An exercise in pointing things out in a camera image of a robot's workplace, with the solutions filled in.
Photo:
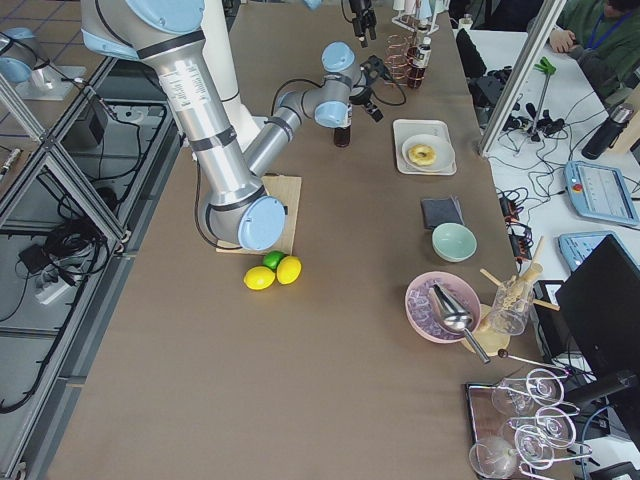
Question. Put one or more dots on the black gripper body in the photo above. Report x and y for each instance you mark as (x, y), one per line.
(357, 96)
(361, 10)

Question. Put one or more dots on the white serving tray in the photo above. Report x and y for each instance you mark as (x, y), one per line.
(405, 128)

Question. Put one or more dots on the tea bottle in rack front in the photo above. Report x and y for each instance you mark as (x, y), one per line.
(418, 57)

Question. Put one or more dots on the dark glass tray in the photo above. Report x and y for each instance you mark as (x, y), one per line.
(485, 420)

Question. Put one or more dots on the glazed donut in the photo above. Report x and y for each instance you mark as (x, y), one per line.
(422, 155)

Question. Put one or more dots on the white plate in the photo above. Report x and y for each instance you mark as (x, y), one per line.
(445, 152)

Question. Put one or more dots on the wooden cutting board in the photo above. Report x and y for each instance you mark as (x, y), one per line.
(287, 189)

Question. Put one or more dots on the grey folded cloth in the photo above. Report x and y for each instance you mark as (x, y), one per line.
(438, 211)

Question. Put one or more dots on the mint green bowl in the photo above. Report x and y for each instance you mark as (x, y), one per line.
(454, 242)

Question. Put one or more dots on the green lime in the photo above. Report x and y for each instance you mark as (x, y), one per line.
(272, 259)

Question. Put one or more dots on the yellow lemon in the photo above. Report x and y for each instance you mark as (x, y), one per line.
(259, 278)
(288, 270)

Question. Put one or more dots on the pink bowl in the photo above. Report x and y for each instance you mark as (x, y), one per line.
(421, 313)

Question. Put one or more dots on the metal ice scoop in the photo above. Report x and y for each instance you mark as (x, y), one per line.
(452, 316)

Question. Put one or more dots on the seated person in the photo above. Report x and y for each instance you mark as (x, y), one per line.
(602, 37)

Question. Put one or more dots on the black thermos bottle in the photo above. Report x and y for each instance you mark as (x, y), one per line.
(608, 132)

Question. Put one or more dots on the blue teach pendant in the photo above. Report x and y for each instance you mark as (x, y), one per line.
(599, 192)
(576, 247)

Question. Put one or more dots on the glass carafe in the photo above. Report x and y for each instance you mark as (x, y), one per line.
(510, 310)

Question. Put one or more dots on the wooden mug tree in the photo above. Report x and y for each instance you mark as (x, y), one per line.
(530, 276)

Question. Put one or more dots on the black monitor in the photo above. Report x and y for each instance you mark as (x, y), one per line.
(600, 305)

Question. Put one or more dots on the wine glass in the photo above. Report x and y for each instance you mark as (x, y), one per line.
(522, 396)
(496, 457)
(551, 423)

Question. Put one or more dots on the copper wire bottle rack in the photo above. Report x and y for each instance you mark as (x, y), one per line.
(396, 59)

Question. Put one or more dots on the white wire cup rack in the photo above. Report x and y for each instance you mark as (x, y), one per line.
(417, 15)

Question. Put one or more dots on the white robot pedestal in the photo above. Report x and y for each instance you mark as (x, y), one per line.
(218, 57)

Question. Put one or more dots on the aluminium frame post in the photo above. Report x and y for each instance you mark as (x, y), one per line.
(536, 39)

